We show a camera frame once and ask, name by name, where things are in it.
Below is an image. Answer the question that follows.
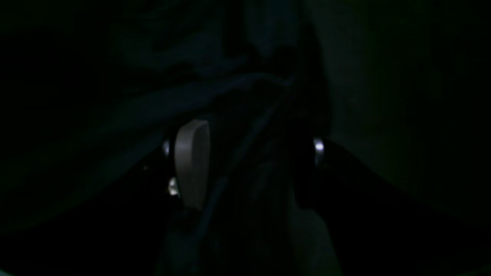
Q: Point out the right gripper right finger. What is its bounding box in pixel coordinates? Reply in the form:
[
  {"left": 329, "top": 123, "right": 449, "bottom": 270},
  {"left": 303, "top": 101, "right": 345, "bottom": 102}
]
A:
[{"left": 292, "top": 131, "right": 403, "bottom": 230}]

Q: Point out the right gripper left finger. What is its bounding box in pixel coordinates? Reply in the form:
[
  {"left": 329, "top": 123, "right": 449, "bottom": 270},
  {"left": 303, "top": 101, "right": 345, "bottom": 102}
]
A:
[{"left": 161, "top": 120, "right": 211, "bottom": 211}]

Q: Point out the dark blue t-shirt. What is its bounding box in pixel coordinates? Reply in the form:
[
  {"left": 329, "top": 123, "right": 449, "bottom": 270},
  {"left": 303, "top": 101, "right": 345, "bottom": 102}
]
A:
[{"left": 1, "top": 0, "right": 317, "bottom": 276}]

